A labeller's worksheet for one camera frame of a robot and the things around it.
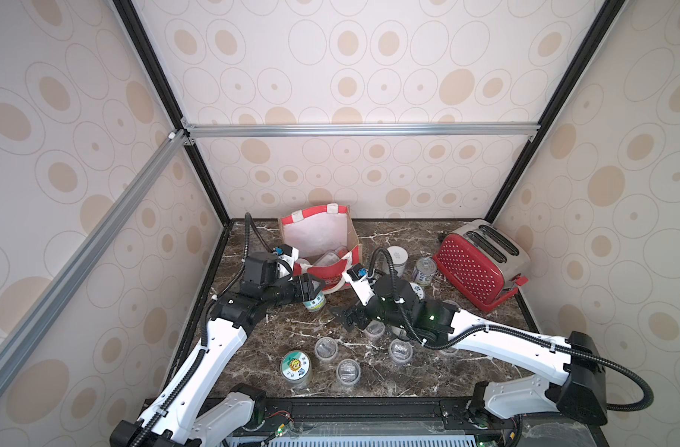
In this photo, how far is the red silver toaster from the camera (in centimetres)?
86

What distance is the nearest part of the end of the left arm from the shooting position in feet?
1.84

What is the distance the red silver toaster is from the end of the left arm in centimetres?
50
